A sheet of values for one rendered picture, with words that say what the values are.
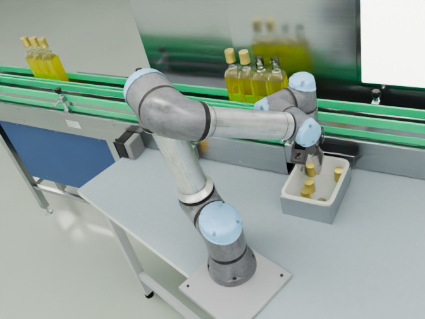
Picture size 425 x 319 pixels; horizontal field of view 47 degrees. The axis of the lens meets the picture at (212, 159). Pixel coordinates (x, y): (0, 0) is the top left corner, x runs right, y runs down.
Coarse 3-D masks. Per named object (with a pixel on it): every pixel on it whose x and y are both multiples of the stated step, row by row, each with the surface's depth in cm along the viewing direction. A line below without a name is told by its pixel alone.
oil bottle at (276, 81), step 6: (270, 72) 171; (282, 72) 170; (270, 78) 171; (276, 78) 169; (282, 78) 170; (270, 84) 172; (276, 84) 171; (282, 84) 170; (270, 90) 174; (276, 90) 173
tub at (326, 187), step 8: (328, 160) 169; (336, 160) 168; (344, 160) 166; (296, 168) 168; (304, 168) 174; (328, 168) 171; (344, 168) 163; (296, 176) 168; (304, 176) 175; (320, 176) 173; (328, 176) 172; (344, 176) 161; (288, 184) 164; (296, 184) 169; (320, 184) 170; (328, 184) 169; (336, 184) 159; (288, 192) 164; (296, 192) 169; (320, 192) 167; (328, 192) 166; (336, 192) 156; (304, 200) 156; (312, 200) 155; (328, 200) 164
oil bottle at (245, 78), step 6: (240, 72) 176; (246, 72) 175; (252, 72) 175; (240, 78) 177; (246, 78) 176; (240, 84) 178; (246, 84) 177; (252, 84) 176; (240, 90) 180; (246, 90) 179; (252, 90) 178; (246, 96) 181; (252, 96) 180; (246, 102) 183; (252, 102) 181
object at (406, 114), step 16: (80, 80) 233; (96, 80) 227; (112, 80) 221; (208, 96) 200; (224, 96) 195; (336, 112) 175; (352, 112) 171; (368, 112) 168; (384, 112) 165; (400, 112) 162; (416, 112) 159
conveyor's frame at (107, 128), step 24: (24, 120) 244; (48, 120) 233; (72, 120) 223; (96, 120) 214; (120, 120) 208; (144, 144) 209; (192, 144) 194; (216, 144) 187; (240, 144) 181; (264, 144) 175; (336, 144) 172; (360, 144) 167; (384, 144) 163; (264, 168) 183; (288, 168) 181; (384, 168) 169; (408, 168) 164
